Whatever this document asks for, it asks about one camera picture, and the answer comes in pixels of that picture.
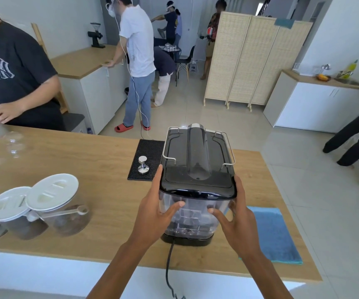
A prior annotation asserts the person's left forearm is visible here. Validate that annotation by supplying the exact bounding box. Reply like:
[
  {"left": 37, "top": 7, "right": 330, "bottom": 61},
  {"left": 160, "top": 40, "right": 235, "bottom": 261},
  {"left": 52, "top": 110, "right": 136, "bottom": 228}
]
[{"left": 86, "top": 240, "right": 150, "bottom": 299}]

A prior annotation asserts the black chair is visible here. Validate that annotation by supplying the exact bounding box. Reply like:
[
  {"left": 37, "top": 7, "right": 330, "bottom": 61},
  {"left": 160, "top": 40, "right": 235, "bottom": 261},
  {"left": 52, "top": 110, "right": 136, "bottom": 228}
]
[{"left": 175, "top": 45, "right": 196, "bottom": 87}]

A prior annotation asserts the black rubber tamping mat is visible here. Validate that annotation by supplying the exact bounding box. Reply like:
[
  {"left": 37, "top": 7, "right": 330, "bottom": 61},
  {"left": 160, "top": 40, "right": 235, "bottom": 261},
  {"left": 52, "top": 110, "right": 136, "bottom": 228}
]
[{"left": 127, "top": 139, "right": 166, "bottom": 182}]

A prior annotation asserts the white cabinet with wooden top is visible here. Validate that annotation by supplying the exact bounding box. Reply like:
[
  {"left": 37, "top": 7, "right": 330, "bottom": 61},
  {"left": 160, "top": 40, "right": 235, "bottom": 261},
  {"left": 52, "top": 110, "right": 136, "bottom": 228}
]
[{"left": 50, "top": 44, "right": 131, "bottom": 135}]

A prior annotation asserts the round black table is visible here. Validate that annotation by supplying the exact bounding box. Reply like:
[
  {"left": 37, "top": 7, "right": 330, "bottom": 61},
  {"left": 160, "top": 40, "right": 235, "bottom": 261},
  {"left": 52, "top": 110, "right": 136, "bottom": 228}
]
[{"left": 162, "top": 43, "right": 182, "bottom": 61}]

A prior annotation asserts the clear plastic scoop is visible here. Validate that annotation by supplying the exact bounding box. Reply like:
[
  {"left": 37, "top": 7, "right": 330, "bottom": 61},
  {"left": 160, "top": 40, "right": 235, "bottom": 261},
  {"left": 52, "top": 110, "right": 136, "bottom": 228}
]
[{"left": 27, "top": 205, "right": 89, "bottom": 222}]

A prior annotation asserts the dark grey stool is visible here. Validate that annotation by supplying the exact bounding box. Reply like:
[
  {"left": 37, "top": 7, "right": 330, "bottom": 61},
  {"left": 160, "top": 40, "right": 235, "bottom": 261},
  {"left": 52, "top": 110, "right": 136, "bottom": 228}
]
[{"left": 62, "top": 113, "right": 87, "bottom": 134}]

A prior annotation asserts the person's right forearm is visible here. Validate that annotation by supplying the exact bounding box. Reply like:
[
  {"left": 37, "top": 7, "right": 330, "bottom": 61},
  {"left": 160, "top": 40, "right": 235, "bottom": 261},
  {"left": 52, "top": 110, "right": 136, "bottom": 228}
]
[{"left": 239, "top": 247, "right": 294, "bottom": 299}]

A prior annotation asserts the person's right hand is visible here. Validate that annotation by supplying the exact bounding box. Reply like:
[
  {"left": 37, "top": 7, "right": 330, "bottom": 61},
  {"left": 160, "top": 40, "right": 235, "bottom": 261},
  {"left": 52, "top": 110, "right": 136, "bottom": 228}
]
[{"left": 207, "top": 175, "right": 262, "bottom": 257}]

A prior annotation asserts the woven folding screen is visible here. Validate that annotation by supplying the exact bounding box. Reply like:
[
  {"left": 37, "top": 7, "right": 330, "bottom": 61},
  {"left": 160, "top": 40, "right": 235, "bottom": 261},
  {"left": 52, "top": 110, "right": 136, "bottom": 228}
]
[{"left": 203, "top": 11, "right": 314, "bottom": 113}]

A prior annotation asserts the yellow-green bottle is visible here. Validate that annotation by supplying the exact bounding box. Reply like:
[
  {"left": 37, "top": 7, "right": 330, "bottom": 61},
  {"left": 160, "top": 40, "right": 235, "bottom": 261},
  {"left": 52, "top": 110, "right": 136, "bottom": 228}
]
[{"left": 337, "top": 60, "right": 359, "bottom": 80}]

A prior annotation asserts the steel coffee tamper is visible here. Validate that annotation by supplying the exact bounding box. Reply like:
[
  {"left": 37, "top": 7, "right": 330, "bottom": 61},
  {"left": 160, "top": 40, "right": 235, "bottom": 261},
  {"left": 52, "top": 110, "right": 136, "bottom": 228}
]
[{"left": 137, "top": 156, "right": 151, "bottom": 175}]

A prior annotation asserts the person's left hand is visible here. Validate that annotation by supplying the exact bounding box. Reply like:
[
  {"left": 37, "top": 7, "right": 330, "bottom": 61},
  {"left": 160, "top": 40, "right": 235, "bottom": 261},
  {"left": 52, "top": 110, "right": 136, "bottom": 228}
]
[{"left": 127, "top": 165, "right": 186, "bottom": 250}]

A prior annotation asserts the white sink cabinet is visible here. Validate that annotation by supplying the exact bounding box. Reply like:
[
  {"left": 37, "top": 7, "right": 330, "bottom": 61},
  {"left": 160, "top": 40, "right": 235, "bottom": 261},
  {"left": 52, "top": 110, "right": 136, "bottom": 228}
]
[{"left": 263, "top": 69, "right": 359, "bottom": 134}]

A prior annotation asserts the black coffee grinder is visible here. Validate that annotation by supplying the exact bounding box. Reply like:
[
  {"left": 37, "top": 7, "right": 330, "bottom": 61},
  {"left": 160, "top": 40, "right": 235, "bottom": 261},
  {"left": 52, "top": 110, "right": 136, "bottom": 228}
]
[{"left": 87, "top": 22, "right": 106, "bottom": 49}]

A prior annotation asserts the blue cloth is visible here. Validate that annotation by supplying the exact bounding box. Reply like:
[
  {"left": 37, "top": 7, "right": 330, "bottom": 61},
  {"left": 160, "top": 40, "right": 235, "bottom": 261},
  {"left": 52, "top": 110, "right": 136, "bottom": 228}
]
[{"left": 226, "top": 206, "right": 304, "bottom": 265}]

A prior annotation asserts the black power cable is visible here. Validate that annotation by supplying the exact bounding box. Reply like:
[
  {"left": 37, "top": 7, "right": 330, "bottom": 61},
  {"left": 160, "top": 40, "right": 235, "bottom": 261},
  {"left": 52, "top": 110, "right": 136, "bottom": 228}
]
[{"left": 165, "top": 240, "right": 186, "bottom": 299}]

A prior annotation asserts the wooden frame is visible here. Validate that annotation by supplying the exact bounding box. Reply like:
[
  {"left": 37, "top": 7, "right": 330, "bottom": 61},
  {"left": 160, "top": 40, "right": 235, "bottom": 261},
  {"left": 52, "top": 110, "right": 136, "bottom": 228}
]
[{"left": 31, "top": 23, "right": 70, "bottom": 114}]

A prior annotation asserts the black espresso machine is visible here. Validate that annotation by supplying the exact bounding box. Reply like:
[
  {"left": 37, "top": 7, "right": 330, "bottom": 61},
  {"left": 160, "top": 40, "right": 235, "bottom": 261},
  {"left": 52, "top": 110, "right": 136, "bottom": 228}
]
[{"left": 158, "top": 123, "right": 237, "bottom": 247}]

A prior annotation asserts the white headset cable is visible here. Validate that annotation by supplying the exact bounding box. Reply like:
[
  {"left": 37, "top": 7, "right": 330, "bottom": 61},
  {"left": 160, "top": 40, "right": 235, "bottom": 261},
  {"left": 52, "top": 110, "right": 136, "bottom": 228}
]
[{"left": 114, "top": 3, "right": 150, "bottom": 140}]

